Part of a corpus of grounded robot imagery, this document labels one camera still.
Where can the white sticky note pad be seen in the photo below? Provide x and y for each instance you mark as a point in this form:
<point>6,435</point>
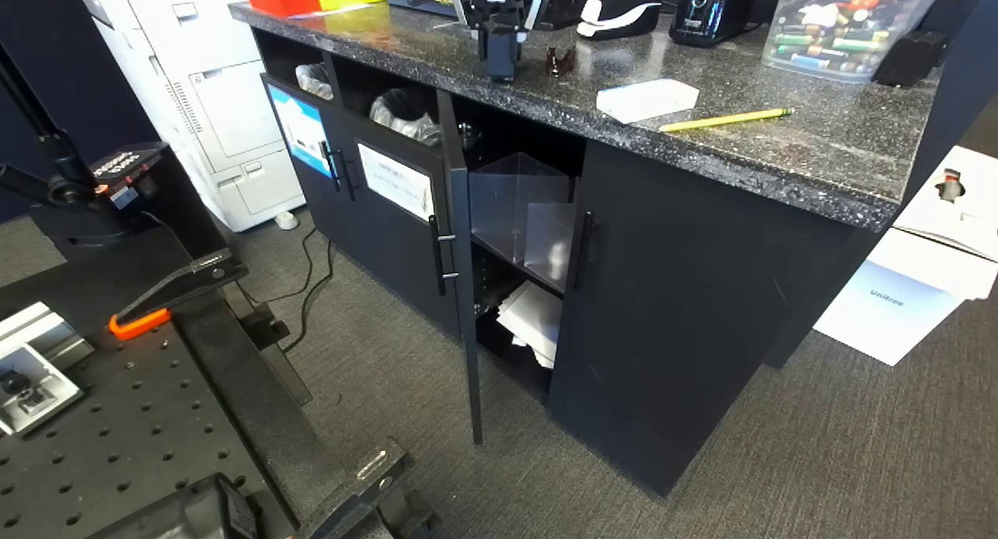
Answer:
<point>647,100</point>

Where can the yellow pencil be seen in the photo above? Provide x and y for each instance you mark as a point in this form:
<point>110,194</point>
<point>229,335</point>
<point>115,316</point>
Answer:
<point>725,120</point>

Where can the small black box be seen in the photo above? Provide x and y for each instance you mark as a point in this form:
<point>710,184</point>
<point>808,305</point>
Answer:
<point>500,55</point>

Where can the black and white stapler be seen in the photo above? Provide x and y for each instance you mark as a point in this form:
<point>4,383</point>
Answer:
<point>620,16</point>

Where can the large clear acrylic box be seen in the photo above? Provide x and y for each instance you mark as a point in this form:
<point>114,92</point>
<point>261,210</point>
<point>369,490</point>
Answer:
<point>507,203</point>

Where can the heap of white papers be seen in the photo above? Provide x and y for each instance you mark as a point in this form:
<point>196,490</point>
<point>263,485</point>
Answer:
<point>534,320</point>

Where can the clear tub of batteries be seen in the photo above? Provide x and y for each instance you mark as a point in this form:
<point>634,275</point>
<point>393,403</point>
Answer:
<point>846,24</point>

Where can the black adapter block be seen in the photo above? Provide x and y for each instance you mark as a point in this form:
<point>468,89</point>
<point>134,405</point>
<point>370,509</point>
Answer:
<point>908,59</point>

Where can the black pencil sharpener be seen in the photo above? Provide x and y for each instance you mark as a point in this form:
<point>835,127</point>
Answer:
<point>713,12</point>

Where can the small white floor object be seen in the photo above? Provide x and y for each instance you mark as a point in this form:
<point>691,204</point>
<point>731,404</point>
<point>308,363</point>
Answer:
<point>286,220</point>

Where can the small brown bottle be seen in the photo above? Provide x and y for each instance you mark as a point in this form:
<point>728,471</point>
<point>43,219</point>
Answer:
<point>560,62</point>

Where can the wide black cabinet door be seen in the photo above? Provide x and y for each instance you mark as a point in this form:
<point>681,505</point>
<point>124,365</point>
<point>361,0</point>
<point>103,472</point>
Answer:
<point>686,305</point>

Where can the small clear acrylic box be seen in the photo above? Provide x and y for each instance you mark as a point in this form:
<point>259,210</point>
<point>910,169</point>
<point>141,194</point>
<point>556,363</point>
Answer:
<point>550,242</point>

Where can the clear bin liner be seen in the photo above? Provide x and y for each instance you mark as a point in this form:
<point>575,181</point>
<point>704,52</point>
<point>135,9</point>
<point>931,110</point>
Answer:
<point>316,79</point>
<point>405,116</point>

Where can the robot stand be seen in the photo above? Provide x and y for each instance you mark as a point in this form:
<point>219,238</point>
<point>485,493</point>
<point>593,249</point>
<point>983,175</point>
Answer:
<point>156,414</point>

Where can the white office printer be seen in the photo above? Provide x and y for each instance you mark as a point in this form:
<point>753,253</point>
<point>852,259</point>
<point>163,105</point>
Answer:
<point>218,94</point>

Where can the cabinet door with white label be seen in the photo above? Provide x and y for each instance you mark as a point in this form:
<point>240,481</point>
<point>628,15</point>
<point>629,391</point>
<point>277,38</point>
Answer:
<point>394,235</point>

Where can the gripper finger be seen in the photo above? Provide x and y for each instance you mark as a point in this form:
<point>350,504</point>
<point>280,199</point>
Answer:
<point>477,2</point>
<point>521,1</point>

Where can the black clamp with orange tip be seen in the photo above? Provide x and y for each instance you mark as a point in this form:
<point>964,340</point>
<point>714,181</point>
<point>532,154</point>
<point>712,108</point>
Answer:
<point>183,285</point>

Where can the silver metal bracket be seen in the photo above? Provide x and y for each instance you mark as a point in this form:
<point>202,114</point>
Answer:
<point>35,375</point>

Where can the white cardboard box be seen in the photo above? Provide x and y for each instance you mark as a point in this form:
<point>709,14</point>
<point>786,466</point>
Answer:
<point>920,258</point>

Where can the camera on mount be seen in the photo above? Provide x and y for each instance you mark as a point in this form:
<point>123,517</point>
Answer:
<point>117,182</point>

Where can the open black cabinet door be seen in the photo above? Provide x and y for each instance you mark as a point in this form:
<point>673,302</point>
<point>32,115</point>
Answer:
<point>461,289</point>

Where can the cabinet door with blue label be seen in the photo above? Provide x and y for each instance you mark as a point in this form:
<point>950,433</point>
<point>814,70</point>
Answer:
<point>300,129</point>

